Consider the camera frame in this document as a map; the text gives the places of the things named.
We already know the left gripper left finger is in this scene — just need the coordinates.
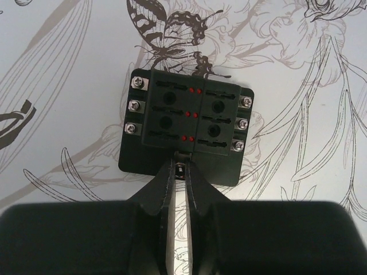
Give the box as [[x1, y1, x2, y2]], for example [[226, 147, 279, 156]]
[[128, 159, 175, 274]]

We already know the black fuse box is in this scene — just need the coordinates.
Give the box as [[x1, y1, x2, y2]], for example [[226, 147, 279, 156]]
[[118, 69, 255, 187]]

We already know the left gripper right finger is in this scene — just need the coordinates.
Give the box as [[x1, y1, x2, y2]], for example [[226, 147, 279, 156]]
[[185, 161, 229, 274]]

